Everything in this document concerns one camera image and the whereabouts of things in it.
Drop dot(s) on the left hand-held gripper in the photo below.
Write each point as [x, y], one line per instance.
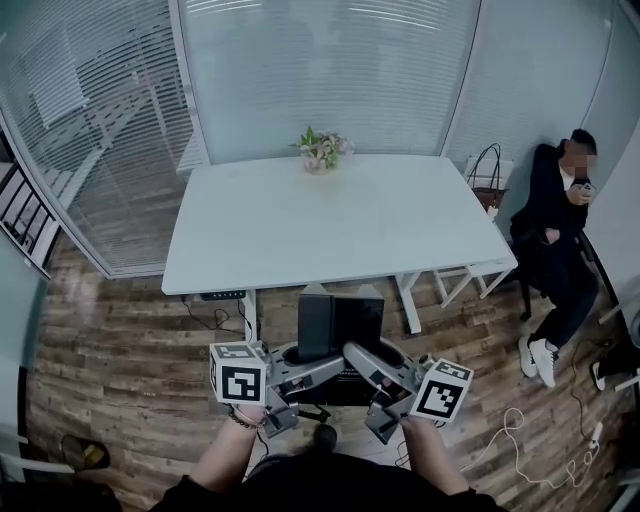
[240, 375]

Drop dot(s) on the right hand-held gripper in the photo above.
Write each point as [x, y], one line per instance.
[440, 395]

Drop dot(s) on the black box device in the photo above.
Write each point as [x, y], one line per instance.
[345, 320]

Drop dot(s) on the person's right forearm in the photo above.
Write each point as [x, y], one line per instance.
[432, 455]

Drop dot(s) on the person's left forearm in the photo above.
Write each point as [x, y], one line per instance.
[225, 450]

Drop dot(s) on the black table control panel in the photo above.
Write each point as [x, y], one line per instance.
[222, 295]

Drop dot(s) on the white sneaker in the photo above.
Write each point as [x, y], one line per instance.
[525, 357]
[545, 362]

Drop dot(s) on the person's black top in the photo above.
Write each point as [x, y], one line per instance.
[325, 485]

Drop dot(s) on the white power strip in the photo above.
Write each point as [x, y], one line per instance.
[596, 435]

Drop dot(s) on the brown round floor object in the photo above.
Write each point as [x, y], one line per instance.
[82, 452]

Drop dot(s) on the brown handbag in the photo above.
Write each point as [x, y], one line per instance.
[487, 197]

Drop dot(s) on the white floor fan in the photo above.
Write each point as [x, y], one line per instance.
[634, 327]

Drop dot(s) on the white side table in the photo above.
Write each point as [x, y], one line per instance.
[15, 350]

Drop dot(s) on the pink flower pot plant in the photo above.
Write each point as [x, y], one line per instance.
[322, 150]

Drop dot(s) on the black metal rack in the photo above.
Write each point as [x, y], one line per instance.
[30, 252]

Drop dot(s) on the white smartphone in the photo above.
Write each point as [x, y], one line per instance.
[586, 188]

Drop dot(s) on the white venetian blind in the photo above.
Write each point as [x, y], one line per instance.
[90, 125]
[325, 75]

